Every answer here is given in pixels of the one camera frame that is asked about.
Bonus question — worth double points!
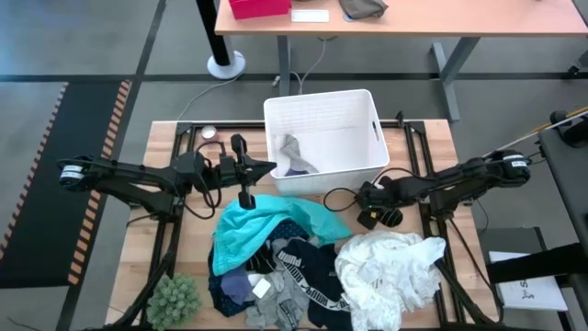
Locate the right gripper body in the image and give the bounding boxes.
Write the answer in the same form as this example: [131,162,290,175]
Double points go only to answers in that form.
[356,178,401,213]

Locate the turquoise garment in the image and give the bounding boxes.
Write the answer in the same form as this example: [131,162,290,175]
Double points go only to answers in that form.
[210,194,353,277]

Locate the black side table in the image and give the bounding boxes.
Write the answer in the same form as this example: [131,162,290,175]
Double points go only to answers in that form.
[537,122,588,258]

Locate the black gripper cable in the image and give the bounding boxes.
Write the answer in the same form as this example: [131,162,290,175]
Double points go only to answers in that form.
[182,140,227,221]
[322,166,414,213]

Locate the green artificial plant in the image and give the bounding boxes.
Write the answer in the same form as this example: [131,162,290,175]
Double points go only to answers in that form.
[145,272,203,331]

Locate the white rod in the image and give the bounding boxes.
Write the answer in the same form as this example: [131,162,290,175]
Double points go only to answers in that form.
[481,109,588,160]

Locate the plain grey garment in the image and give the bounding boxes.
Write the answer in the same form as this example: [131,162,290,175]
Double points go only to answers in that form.
[277,133,322,176]

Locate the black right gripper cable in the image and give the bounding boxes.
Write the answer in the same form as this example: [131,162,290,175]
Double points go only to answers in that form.
[322,166,414,213]

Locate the black Puma underwear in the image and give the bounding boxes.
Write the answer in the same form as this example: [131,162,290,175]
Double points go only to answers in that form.
[245,236,353,331]

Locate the white paper sign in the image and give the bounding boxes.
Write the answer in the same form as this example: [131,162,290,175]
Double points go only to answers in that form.
[489,250,570,313]

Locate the wooden desk with grey legs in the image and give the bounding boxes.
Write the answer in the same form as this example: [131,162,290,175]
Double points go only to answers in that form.
[214,0,588,123]

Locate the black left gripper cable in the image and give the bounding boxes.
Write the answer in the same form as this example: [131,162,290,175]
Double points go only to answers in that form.
[182,140,227,221]

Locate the yellow rod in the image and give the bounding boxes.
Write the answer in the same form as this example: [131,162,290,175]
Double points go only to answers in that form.
[532,106,588,134]

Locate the black pole on round base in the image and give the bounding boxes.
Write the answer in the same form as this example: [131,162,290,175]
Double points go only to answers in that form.
[195,0,247,80]

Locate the white paper tag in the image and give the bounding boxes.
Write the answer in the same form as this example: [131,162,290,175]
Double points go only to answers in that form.
[251,278,273,299]

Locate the white perforated plastic basket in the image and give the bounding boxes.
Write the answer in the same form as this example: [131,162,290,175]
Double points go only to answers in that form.
[263,88,391,199]

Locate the red box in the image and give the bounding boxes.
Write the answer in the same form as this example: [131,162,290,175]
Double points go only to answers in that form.
[228,0,293,20]

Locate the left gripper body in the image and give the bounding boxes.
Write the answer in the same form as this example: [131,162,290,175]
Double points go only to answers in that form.
[231,134,257,211]

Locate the navy dotted garment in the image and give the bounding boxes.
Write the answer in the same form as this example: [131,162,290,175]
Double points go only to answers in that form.
[206,219,311,318]

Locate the grey cabinet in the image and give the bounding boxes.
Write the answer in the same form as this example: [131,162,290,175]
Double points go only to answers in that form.
[477,227,548,277]

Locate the grey-brown cloth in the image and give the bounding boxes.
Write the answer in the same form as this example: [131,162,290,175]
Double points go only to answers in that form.
[338,0,390,20]

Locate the black mat with orange stripes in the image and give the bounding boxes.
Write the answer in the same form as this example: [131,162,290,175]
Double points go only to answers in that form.
[0,80,134,289]

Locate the black flat bar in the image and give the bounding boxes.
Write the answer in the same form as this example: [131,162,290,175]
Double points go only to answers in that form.
[485,242,588,286]

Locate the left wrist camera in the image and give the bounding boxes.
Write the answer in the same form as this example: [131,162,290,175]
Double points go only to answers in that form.
[216,154,237,179]

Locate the white flat card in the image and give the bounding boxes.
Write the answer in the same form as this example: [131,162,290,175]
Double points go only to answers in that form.
[290,8,331,23]

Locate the white lace garment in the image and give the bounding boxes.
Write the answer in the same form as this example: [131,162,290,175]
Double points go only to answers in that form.
[334,229,447,331]

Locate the black curved device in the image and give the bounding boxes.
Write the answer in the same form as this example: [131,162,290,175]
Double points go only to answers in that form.
[549,109,588,148]

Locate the black aluminium table frame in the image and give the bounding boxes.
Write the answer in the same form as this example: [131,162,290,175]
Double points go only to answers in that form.
[103,109,506,331]

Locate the white floor cable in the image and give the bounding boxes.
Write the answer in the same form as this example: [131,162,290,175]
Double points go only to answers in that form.
[176,36,328,121]

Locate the purple garment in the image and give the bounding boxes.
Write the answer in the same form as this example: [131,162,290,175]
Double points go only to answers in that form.
[220,265,254,305]

